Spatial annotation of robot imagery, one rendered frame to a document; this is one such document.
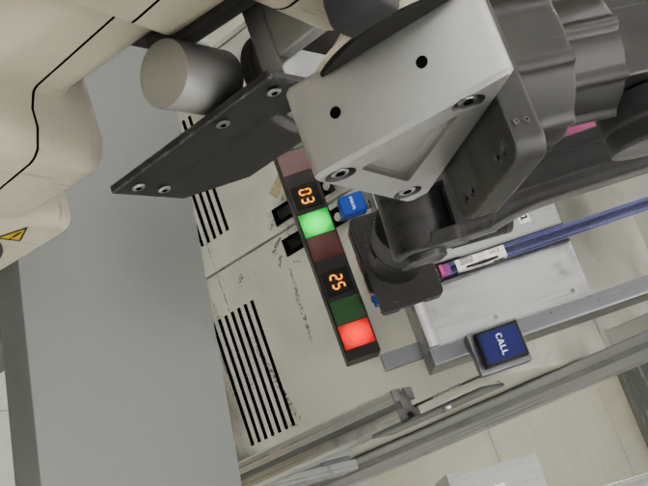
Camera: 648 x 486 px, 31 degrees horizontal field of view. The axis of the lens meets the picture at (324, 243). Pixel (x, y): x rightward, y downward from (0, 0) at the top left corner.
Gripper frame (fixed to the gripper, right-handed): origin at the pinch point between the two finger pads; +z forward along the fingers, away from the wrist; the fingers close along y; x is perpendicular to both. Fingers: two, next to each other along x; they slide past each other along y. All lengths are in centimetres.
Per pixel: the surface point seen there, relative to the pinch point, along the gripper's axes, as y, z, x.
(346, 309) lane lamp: 0.8, 10.1, 4.0
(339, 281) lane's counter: 4.2, 10.1, 3.6
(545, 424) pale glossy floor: -8, 165, -52
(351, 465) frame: -12, 57, 5
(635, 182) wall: 47, 181, -105
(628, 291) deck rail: -8.2, 7.7, -26.7
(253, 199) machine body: 34, 60, 6
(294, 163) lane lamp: 19.6, 9.9, 3.9
